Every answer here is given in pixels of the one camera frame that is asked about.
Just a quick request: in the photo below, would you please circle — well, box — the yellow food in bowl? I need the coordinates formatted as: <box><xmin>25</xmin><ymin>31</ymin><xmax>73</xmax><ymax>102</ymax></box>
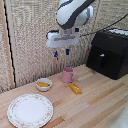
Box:
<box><xmin>36</xmin><ymin>81</ymin><xmax>51</xmax><ymax>89</ymax></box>

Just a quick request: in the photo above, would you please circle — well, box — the black box appliance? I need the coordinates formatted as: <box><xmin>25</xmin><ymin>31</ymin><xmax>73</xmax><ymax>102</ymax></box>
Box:
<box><xmin>85</xmin><ymin>28</ymin><xmax>128</xmax><ymax>81</ymax></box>

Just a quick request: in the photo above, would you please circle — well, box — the small white bowl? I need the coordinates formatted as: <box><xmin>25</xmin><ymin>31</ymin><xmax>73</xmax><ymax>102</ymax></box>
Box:
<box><xmin>35</xmin><ymin>77</ymin><xmax>53</xmax><ymax>92</ymax></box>

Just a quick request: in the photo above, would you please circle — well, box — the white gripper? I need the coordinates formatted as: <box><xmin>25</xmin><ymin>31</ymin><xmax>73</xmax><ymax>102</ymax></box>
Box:
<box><xmin>45</xmin><ymin>29</ymin><xmax>81</xmax><ymax>61</ymax></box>

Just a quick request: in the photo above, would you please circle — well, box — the pink mug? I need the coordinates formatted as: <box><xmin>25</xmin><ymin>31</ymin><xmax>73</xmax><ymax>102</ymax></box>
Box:
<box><xmin>61</xmin><ymin>66</ymin><xmax>79</xmax><ymax>84</ymax></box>

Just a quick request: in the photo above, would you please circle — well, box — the black cable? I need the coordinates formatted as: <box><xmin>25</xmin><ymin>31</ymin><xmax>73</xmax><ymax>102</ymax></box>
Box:
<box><xmin>80</xmin><ymin>13</ymin><xmax>128</xmax><ymax>37</ymax></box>

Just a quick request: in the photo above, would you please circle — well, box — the white floral plate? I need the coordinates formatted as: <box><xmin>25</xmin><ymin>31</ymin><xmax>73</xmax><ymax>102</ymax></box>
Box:
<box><xmin>6</xmin><ymin>93</ymin><xmax>54</xmax><ymax>128</ymax></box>

